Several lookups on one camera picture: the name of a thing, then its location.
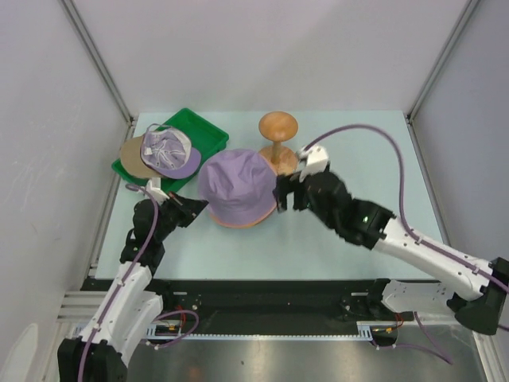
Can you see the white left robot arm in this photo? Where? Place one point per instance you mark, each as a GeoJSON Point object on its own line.
{"type": "Point", "coordinates": [103, 348]}

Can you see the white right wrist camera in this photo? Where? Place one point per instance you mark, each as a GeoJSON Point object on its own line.
{"type": "Point", "coordinates": [315, 160]}

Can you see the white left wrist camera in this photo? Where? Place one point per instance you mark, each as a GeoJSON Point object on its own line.
{"type": "Point", "coordinates": [153, 188]}

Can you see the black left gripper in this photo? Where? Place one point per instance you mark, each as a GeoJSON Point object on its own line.
{"type": "Point", "coordinates": [189, 208]}

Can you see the pink hat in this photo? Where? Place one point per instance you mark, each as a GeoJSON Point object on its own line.
{"type": "Point", "coordinates": [242, 226]}

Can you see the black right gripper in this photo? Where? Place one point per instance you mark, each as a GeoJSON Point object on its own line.
{"type": "Point", "coordinates": [283, 187]}

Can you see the tan brimmed hat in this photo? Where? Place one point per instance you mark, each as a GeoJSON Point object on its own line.
{"type": "Point", "coordinates": [130, 158]}

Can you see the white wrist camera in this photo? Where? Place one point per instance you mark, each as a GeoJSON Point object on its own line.
{"type": "Point", "coordinates": [315, 160]}
{"type": "Point", "coordinates": [153, 188]}

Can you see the green plastic tray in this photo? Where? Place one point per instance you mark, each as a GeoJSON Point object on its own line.
{"type": "Point", "coordinates": [205, 136]}

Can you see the wooden hat stand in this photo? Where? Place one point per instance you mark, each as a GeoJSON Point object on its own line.
{"type": "Point", "coordinates": [279, 127]}

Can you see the aluminium frame post left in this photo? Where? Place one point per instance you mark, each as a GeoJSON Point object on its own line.
{"type": "Point", "coordinates": [91, 49]}

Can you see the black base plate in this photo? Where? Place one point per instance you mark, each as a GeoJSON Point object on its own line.
{"type": "Point", "coordinates": [285, 308]}

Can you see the lavender purple hat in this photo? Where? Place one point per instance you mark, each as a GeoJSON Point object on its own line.
{"type": "Point", "coordinates": [238, 185]}

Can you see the aluminium frame post right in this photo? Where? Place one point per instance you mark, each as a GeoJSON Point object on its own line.
{"type": "Point", "coordinates": [466, 15]}

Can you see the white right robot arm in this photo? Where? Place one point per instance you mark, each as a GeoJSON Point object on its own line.
{"type": "Point", "coordinates": [479, 286]}

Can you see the lavender baseball cap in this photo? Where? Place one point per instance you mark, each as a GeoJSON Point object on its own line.
{"type": "Point", "coordinates": [169, 151]}

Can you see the aluminium frame post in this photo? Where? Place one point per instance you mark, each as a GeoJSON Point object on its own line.
{"type": "Point", "coordinates": [91, 49]}
{"type": "Point", "coordinates": [466, 15]}

